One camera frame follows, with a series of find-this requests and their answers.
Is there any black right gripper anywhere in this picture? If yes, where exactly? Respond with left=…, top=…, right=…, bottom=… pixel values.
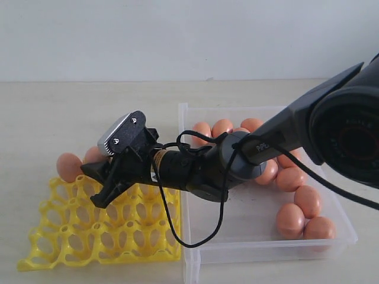
left=81, top=127, right=230, bottom=209

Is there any brown egg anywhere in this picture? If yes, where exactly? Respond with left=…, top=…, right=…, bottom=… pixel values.
left=56, top=153, right=82, bottom=183
left=276, top=167, right=307, bottom=192
left=303, top=217, right=336, bottom=240
left=255, top=159, right=278, bottom=185
left=192, top=121, right=211, bottom=146
left=211, top=118, right=233, bottom=138
left=240, top=118, right=264, bottom=133
left=294, top=185, right=322, bottom=220
left=276, top=203, right=305, bottom=240
left=83, top=146, right=108, bottom=164
left=277, top=147, right=303, bottom=169
left=233, top=127, right=250, bottom=133

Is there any yellow plastic egg tray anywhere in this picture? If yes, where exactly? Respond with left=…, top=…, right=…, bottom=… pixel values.
left=17, top=175, right=182, bottom=272

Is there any clear plastic storage box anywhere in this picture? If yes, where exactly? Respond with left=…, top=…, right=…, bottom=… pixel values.
left=178, top=102, right=358, bottom=284

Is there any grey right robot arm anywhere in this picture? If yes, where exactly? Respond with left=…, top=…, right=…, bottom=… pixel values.
left=81, top=58, right=378, bottom=208

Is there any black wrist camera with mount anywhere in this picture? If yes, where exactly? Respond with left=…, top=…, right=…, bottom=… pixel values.
left=97, top=111, right=146, bottom=156

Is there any black camera cable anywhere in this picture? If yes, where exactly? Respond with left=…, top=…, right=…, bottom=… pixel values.
left=153, top=130, right=379, bottom=247

